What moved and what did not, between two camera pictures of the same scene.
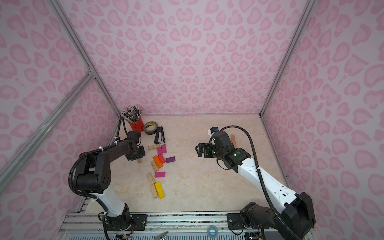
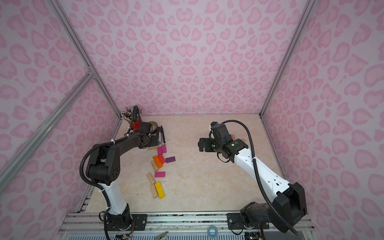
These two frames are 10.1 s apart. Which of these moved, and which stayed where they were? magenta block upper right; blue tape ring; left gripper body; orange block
Moved: left gripper body
Stayed: magenta block upper right; orange block; blue tape ring
